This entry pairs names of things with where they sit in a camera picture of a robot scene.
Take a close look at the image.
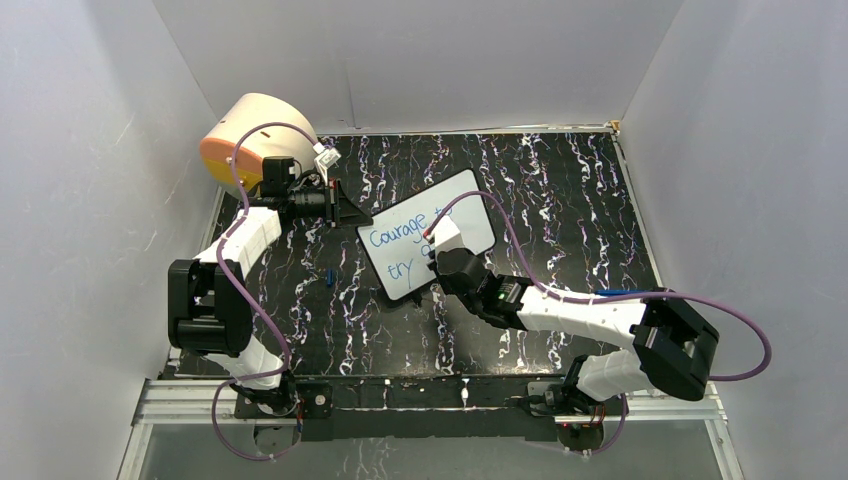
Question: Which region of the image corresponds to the beige and orange cylinder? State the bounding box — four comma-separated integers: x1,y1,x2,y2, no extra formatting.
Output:
199,93,317,197

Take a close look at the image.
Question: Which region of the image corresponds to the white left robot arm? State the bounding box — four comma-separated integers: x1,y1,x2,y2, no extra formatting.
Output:
167,156,373,416

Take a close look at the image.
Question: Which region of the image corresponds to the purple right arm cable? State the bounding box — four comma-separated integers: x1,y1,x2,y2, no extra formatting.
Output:
427,190,774,457

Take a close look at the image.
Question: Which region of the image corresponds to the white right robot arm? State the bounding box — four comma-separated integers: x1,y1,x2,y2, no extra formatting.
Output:
429,248,719,414

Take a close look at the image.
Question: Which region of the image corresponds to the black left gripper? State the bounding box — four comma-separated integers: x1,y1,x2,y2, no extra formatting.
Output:
289,179,374,231

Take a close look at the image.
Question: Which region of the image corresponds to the blue whiteboard eraser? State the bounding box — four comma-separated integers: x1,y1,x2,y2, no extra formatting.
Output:
593,288,665,297

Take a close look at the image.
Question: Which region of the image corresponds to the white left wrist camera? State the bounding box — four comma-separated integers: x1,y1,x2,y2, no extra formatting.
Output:
313,142,341,184

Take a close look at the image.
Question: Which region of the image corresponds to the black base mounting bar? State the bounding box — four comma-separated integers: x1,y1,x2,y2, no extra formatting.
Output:
231,374,631,444

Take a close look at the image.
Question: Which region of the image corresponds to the aluminium frame rail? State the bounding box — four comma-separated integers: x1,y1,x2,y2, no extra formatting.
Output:
132,379,295,427

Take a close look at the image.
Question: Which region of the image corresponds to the small black-framed whiteboard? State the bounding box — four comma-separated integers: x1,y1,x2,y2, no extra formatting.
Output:
356,168,496,300

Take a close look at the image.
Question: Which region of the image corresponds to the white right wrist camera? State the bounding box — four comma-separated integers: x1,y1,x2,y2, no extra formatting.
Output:
424,216,465,255

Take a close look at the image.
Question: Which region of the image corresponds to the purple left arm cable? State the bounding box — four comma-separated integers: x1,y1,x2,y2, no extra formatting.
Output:
210,121,316,464

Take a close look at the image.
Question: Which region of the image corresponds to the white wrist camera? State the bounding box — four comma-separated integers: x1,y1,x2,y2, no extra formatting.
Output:
424,216,465,255
313,142,341,184

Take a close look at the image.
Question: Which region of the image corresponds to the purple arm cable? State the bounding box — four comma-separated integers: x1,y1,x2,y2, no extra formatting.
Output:
427,190,774,457
210,121,316,464

